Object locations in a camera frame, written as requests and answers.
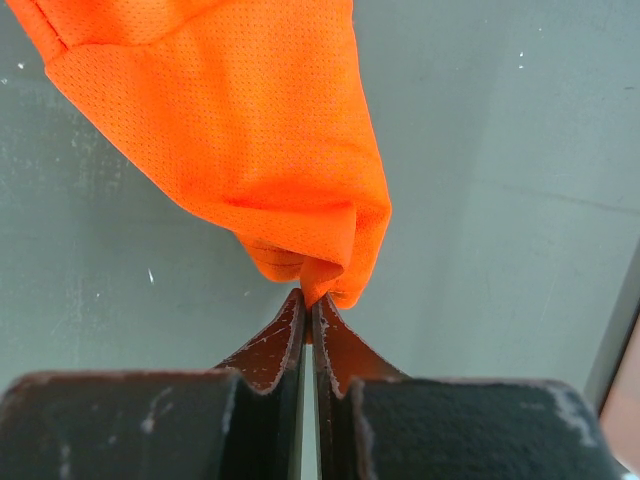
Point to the orange t shirt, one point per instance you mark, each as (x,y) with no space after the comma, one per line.
(248,114)

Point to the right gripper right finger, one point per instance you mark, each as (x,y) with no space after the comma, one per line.
(376,422)

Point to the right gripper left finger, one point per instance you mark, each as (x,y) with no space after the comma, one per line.
(237,420)

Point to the pink divided tray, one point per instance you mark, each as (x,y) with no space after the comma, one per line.
(620,415)

